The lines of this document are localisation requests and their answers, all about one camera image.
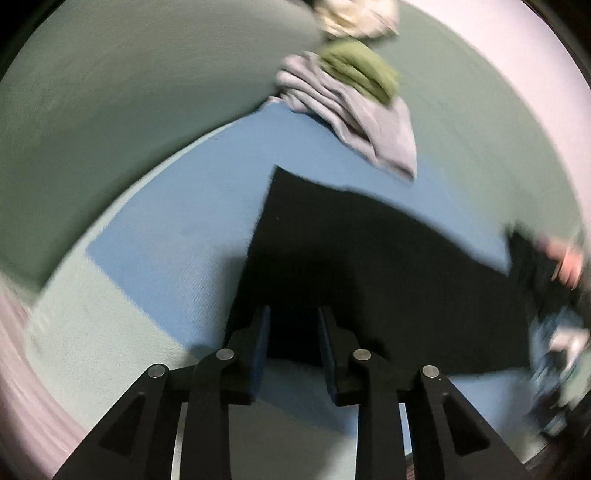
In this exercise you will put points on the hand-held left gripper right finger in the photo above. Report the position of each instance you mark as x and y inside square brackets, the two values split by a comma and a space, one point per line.
[328, 360]

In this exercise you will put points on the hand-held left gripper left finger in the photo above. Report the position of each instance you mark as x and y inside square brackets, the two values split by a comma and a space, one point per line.
[259, 355]

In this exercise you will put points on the black cloth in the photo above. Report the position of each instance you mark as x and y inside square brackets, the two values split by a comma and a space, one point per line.
[369, 258]

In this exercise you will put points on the person's right hand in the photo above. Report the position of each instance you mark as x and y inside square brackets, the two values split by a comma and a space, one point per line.
[570, 267]

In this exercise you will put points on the blue mat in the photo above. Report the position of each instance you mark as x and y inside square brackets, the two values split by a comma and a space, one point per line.
[184, 221]

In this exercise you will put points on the grey knitted towel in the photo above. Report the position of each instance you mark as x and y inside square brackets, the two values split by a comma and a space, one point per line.
[369, 124]

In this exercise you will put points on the green folded cloth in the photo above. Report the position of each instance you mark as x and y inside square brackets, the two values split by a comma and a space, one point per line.
[364, 69]

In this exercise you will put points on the green sofa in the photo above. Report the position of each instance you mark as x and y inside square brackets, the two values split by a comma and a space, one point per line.
[115, 92]

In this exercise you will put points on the cream printed cloth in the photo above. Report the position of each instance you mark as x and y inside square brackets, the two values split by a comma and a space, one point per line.
[355, 18]

